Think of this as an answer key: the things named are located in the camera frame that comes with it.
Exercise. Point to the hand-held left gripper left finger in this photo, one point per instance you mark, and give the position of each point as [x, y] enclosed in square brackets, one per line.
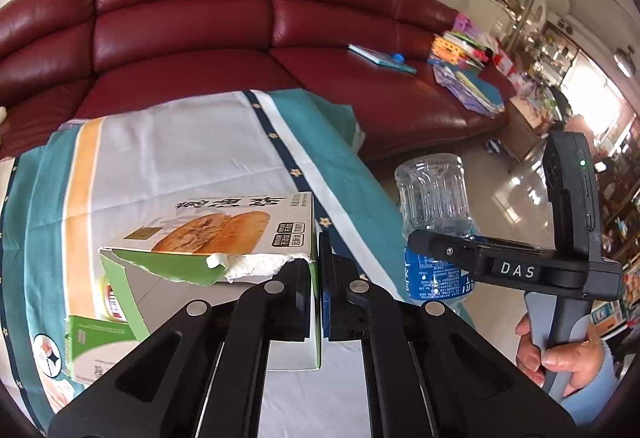
[295, 303]

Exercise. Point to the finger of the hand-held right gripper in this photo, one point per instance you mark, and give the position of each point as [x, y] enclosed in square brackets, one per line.
[440, 250]

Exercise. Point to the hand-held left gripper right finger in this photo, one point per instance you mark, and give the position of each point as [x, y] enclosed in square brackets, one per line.
[327, 318]

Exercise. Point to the clear plastic bottle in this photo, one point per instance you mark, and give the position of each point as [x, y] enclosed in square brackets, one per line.
[430, 198]

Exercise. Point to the green cardboard box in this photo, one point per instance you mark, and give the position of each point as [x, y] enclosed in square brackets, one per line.
[210, 228]

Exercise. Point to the person's right hand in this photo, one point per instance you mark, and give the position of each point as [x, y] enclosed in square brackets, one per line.
[570, 358]

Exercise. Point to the wooden side table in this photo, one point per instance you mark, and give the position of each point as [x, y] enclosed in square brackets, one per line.
[525, 133]

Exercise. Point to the small patterned ball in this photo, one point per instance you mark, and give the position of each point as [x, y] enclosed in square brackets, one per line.
[493, 145]

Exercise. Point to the stack of colourful books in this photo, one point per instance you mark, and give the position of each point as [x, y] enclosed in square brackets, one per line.
[470, 78]

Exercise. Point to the teal white printed tablecloth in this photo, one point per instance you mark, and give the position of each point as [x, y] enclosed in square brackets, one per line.
[175, 158]

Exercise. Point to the teal book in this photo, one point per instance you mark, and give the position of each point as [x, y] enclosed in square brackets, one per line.
[380, 58]

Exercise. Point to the dark red leather sofa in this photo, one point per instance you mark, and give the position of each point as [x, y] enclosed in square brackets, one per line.
[200, 28]

